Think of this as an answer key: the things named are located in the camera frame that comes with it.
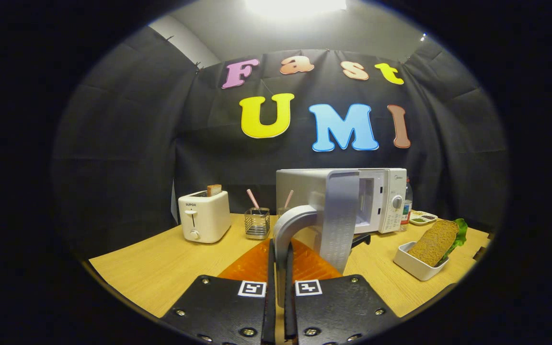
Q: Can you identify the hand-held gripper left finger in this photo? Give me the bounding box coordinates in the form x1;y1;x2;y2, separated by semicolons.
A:
160;239;276;345

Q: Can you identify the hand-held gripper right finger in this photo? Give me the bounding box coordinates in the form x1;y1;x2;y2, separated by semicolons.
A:
283;239;400;345

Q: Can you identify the white microwave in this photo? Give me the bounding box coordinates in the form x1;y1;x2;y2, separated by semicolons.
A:
272;168;408;307

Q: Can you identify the white rectangular dish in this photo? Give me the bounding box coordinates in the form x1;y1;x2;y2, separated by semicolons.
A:
393;242;449;282

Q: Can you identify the brown bread sandwich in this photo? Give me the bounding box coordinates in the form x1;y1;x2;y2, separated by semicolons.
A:
408;219;468;267

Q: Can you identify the cream toaster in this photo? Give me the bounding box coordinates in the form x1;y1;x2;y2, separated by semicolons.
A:
178;190;231;244

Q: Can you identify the clear water bottle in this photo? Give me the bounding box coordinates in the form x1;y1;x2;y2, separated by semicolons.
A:
400;177;414;232

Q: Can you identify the divided dish of grains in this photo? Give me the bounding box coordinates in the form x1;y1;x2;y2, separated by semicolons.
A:
409;211;438;226

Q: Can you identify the black backdrop cloth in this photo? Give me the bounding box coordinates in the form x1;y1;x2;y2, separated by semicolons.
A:
51;26;509;259

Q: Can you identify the large ceiling light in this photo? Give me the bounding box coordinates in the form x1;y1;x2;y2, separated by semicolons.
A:
245;0;348;20

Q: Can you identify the wire mesh holder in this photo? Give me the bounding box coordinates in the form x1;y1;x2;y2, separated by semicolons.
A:
244;207;271;240

